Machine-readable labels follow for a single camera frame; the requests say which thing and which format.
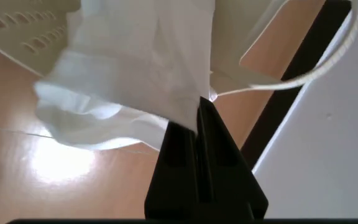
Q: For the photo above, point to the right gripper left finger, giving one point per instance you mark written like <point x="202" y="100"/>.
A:
<point x="172" y="180"/>

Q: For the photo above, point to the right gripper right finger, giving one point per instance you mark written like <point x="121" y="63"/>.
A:
<point x="228" y="180"/>

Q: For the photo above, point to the white garment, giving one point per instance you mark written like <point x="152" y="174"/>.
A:
<point x="135" y="62"/>

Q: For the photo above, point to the white laundry basket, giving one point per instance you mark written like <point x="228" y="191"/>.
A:
<point x="11" y="31"/>

